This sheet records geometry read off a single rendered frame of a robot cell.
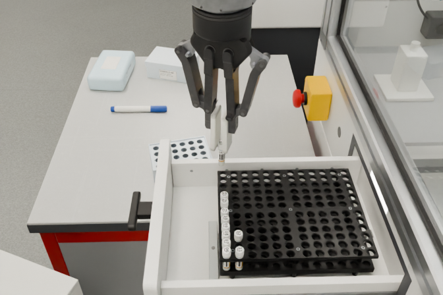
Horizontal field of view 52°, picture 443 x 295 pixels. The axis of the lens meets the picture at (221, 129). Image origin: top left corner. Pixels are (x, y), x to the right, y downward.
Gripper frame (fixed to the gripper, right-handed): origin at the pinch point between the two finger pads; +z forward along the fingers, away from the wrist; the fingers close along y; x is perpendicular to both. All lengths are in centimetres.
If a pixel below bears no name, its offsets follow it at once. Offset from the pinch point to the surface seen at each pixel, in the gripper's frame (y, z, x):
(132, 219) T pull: -9.4, 9.1, -13.5
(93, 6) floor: -174, 101, 227
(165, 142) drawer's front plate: -10.8, 7.5, 2.3
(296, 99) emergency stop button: 7.4, 11.8, 28.3
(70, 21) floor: -177, 101, 200
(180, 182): -8.1, 15.5, 1.5
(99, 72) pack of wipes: -45, 20, 36
